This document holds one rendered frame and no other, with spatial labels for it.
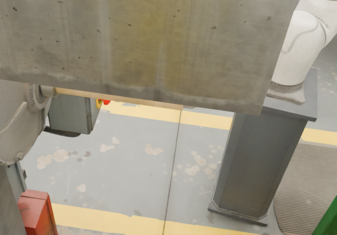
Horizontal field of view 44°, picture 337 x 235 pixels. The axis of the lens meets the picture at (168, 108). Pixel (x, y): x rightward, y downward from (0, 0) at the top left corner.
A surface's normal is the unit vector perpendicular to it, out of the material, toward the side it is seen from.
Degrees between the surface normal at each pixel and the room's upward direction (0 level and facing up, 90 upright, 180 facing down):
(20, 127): 94
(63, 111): 90
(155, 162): 0
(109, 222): 0
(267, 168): 90
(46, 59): 90
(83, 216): 0
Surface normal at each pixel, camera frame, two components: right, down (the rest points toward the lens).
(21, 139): 0.96, 0.28
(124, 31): -0.12, 0.69
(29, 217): 0.07, -0.71
